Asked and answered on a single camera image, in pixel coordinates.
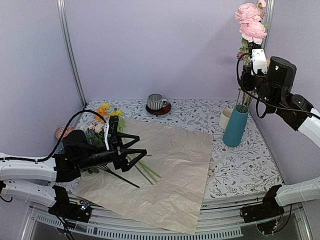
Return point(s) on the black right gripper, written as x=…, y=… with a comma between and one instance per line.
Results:
x=245, y=83

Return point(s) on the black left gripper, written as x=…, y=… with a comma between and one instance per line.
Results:
x=120, y=161

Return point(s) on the flower bouquet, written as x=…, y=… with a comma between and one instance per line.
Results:
x=122, y=142

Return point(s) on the teal vase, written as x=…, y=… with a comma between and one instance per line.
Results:
x=236, y=126

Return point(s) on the cream wrapping paper sheet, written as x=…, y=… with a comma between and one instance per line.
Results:
x=180, y=157

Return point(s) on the large pink peony stem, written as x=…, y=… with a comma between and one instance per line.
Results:
x=240, y=15

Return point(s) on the yellow rose stem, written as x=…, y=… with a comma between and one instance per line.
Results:
x=243, y=101

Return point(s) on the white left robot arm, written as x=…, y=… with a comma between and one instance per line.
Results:
x=37, y=180

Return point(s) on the cream mug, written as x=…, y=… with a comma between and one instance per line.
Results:
x=225, y=117

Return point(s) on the striped cup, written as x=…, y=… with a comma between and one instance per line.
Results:
x=156, y=102

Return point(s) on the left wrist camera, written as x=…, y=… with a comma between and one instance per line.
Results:
x=110, y=130

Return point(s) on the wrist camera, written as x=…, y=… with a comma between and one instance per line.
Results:
x=110, y=130
x=259, y=61

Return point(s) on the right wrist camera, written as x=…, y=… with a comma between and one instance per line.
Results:
x=259, y=61

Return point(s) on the right aluminium frame post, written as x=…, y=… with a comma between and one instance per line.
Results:
x=258, y=22

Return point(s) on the aluminium frame post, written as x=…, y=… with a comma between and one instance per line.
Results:
x=62, y=13
x=258, y=22

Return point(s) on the left aluminium frame post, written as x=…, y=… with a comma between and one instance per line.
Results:
x=62, y=13

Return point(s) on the aluminium table front rail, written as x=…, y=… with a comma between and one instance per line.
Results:
x=218, y=220

